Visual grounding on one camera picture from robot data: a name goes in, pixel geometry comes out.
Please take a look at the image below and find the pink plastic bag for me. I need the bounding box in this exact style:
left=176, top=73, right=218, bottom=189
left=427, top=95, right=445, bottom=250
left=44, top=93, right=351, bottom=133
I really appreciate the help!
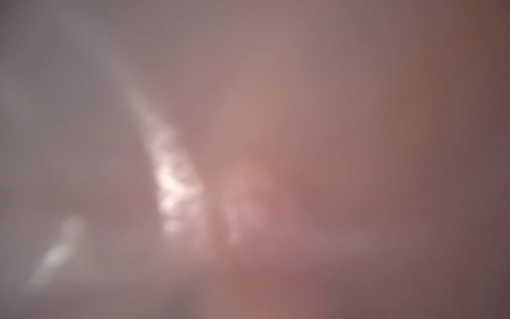
left=1, top=1, right=509, bottom=318

